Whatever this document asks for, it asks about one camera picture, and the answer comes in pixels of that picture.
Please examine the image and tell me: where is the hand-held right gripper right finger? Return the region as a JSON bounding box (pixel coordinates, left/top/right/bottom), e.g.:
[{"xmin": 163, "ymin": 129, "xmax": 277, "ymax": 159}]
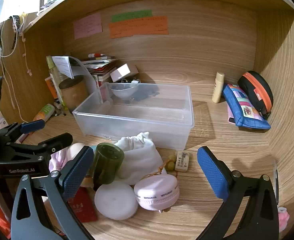
[{"xmin": 197, "ymin": 146, "xmax": 279, "ymax": 240}]

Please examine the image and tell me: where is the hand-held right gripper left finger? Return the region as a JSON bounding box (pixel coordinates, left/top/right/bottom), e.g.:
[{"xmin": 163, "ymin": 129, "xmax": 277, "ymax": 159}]
[{"xmin": 11, "ymin": 146, "xmax": 94, "ymax": 240}]

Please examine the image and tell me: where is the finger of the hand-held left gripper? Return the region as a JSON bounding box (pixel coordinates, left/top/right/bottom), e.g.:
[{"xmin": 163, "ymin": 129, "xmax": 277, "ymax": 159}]
[
  {"xmin": 7, "ymin": 133, "xmax": 74, "ymax": 156},
  {"xmin": 0, "ymin": 120, "xmax": 46, "ymax": 143}
]

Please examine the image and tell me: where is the dark green glass jar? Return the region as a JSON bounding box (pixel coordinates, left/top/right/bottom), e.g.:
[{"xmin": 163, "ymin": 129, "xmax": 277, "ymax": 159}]
[{"xmin": 93, "ymin": 142, "xmax": 125, "ymax": 188}]

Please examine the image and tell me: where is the white round container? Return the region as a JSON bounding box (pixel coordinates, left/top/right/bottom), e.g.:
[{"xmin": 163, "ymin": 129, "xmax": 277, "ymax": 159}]
[{"xmin": 94, "ymin": 181, "xmax": 139, "ymax": 221}]

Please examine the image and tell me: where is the pink round case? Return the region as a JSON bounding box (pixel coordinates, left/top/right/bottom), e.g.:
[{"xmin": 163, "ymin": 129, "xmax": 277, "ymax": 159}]
[{"xmin": 134, "ymin": 175, "xmax": 180, "ymax": 211}]

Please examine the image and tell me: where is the white drawstring pouch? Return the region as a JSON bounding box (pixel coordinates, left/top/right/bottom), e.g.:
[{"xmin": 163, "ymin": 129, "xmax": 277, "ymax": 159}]
[{"xmin": 114, "ymin": 132, "xmax": 167, "ymax": 185}]

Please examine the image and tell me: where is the clear plastic storage box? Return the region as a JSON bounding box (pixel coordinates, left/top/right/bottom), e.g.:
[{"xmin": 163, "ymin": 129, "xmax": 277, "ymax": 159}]
[{"xmin": 72, "ymin": 82, "xmax": 195, "ymax": 150}]

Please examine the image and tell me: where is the wooden desktop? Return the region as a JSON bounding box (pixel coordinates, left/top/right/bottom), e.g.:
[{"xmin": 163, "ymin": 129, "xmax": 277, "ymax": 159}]
[{"xmin": 20, "ymin": 70, "xmax": 277, "ymax": 240}]

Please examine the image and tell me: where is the orange green tube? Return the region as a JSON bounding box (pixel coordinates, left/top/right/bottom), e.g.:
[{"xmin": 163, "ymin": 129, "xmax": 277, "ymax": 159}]
[{"xmin": 33, "ymin": 104, "xmax": 55, "ymax": 122}]

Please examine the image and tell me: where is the pink striped cloth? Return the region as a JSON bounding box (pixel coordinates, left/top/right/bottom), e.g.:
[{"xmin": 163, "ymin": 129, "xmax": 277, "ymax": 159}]
[{"xmin": 49, "ymin": 148, "xmax": 70, "ymax": 174}]

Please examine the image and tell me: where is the red booklet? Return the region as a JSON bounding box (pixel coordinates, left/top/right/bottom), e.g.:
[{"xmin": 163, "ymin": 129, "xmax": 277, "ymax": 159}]
[{"xmin": 67, "ymin": 187, "xmax": 99, "ymax": 223}]

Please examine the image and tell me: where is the white eraser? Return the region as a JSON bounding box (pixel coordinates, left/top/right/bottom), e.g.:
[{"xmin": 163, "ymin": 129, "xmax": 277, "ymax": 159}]
[{"xmin": 174, "ymin": 151, "xmax": 190, "ymax": 172}]

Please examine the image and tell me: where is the brown cylinder container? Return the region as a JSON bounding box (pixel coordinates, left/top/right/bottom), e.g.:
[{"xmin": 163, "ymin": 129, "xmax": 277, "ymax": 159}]
[{"xmin": 59, "ymin": 75, "xmax": 89, "ymax": 110}]

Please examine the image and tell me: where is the pink flat case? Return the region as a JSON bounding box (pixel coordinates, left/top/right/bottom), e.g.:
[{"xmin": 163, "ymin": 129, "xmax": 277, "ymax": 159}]
[{"xmin": 227, "ymin": 104, "xmax": 237, "ymax": 125}]

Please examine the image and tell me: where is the blue patchwork pencil pouch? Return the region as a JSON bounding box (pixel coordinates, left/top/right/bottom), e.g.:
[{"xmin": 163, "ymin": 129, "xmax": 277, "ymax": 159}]
[{"xmin": 222, "ymin": 84, "xmax": 271, "ymax": 130}]

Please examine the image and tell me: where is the grey curved bookend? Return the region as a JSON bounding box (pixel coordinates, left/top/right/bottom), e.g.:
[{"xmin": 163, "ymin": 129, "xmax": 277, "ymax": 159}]
[{"xmin": 69, "ymin": 56, "xmax": 97, "ymax": 95}]

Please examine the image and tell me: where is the white paper receipt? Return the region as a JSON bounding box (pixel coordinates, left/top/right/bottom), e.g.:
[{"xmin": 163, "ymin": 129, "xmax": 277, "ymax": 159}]
[{"xmin": 51, "ymin": 56, "xmax": 75, "ymax": 80}]

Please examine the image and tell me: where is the clear plastic bowl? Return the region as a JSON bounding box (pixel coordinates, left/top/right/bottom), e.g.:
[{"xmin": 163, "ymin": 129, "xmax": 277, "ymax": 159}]
[{"xmin": 111, "ymin": 83, "xmax": 140, "ymax": 99}]

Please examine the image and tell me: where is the stack of books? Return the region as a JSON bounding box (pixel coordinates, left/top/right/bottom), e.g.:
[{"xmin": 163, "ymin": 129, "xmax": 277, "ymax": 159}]
[{"xmin": 81, "ymin": 54, "xmax": 117, "ymax": 82}]

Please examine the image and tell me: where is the pink small toy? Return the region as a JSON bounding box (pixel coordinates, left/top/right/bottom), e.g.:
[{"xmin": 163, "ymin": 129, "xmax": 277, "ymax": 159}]
[{"xmin": 278, "ymin": 207, "xmax": 290, "ymax": 233}]

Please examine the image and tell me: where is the cream tube bottle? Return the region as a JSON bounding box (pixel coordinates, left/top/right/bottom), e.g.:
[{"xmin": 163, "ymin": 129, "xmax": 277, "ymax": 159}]
[{"xmin": 212, "ymin": 72, "xmax": 225, "ymax": 103}]

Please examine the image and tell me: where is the white pink small box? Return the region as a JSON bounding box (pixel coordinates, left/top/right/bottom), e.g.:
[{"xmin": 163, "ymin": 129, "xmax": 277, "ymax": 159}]
[{"xmin": 110, "ymin": 63, "xmax": 139, "ymax": 83}]

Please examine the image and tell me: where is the black orange zip case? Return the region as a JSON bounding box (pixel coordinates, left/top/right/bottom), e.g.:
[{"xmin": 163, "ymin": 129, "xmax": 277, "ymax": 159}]
[{"xmin": 237, "ymin": 71, "xmax": 274, "ymax": 120}]

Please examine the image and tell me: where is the pink paper note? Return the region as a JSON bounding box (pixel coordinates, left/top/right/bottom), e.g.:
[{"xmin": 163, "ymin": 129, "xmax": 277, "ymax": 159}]
[{"xmin": 73, "ymin": 13, "xmax": 103, "ymax": 40}]

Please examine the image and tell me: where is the orange paper note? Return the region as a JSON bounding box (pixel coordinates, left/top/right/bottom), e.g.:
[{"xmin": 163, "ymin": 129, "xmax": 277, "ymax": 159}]
[{"xmin": 109, "ymin": 16, "xmax": 168, "ymax": 39}]

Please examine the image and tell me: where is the green paper note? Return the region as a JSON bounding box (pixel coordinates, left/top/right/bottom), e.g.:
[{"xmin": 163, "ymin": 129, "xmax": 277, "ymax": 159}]
[{"xmin": 111, "ymin": 9, "xmax": 153, "ymax": 23}]

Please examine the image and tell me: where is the checkered strap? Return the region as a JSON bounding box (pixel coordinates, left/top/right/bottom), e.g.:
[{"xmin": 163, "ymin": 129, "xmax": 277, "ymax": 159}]
[{"xmin": 12, "ymin": 15, "xmax": 21, "ymax": 50}]

